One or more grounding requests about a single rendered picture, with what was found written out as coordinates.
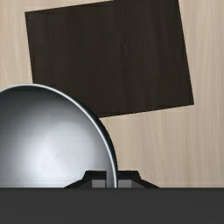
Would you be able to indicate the flat dark brown board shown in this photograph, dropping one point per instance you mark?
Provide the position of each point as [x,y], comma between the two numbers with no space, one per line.
[110,55]

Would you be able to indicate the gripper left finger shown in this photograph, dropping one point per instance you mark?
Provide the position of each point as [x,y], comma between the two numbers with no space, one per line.
[94,176]

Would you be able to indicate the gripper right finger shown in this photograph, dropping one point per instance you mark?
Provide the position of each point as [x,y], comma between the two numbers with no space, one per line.
[129,177]

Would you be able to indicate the grey porcelain bowl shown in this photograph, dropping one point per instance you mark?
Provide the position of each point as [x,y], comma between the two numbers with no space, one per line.
[49,140]

